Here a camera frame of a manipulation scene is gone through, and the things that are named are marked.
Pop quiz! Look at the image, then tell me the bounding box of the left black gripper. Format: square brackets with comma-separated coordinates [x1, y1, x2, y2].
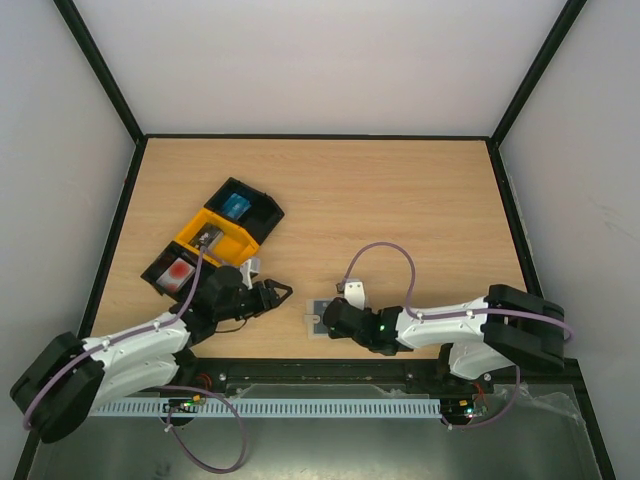
[216, 279, 293, 323]

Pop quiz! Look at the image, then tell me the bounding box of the translucent plastic card holder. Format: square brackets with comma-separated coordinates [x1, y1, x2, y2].
[303, 296, 348, 339]

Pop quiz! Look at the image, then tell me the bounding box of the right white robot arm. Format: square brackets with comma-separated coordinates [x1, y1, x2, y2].
[322, 284, 574, 392]

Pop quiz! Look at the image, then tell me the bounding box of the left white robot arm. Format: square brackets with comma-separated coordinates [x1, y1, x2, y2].
[10, 267, 293, 443]

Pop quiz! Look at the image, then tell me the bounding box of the black card in bin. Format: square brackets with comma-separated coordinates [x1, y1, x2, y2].
[189, 223, 224, 252]

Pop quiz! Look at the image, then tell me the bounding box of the blue card in bin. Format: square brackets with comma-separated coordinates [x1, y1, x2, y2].
[221, 192, 251, 220]

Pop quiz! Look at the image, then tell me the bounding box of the white red card in bin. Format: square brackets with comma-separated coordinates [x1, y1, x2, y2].
[156, 258, 195, 293]

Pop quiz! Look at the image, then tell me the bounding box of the yellow bin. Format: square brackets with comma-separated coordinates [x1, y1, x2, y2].
[173, 208, 259, 267]

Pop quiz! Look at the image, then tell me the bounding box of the black bin far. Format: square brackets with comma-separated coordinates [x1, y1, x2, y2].
[204, 177, 285, 245]

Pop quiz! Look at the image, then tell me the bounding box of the black bin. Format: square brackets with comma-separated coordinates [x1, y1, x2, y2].
[204, 177, 285, 245]
[141, 242, 201, 301]

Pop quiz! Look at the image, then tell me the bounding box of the black bin near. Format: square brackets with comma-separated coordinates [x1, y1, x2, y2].
[141, 242, 201, 301]

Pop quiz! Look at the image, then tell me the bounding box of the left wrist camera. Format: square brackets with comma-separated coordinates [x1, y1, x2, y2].
[239, 256, 261, 290]

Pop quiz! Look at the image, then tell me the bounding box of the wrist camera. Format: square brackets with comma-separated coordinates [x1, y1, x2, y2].
[239, 256, 261, 290]
[336, 278, 367, 310]

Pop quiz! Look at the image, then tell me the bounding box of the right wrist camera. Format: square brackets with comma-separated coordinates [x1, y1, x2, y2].
[336, 278, 367, 310]

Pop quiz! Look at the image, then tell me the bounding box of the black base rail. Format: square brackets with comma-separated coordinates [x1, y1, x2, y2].
[169, 358, 494, 398]

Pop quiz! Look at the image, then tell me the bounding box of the white slotted cable duct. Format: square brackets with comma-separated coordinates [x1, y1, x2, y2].
[91, 397, 441, 419]

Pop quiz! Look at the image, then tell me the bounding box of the black enclosure frame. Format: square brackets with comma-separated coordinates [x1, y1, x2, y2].
[0, 0, 640, 480]

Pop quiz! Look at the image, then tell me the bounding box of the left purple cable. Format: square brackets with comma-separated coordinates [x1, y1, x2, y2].
[22, 247, 224, 431]

